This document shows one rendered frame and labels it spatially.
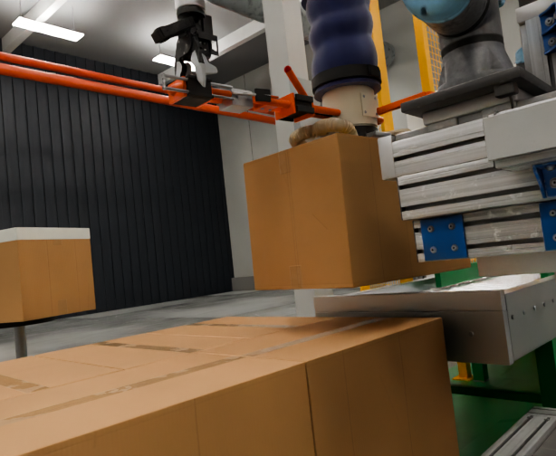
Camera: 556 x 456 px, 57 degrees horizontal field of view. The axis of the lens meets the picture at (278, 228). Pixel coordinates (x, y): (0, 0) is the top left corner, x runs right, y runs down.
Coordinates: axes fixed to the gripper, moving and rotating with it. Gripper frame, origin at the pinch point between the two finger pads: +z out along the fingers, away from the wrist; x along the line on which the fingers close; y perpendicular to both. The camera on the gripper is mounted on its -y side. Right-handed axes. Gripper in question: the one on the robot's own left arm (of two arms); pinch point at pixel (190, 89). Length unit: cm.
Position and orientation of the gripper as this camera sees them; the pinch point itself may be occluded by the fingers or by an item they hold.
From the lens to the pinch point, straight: 132.9
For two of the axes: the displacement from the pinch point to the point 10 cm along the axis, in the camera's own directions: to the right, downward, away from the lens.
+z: 1.0, 9.9, -0.6
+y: 7.5, -0.3, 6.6
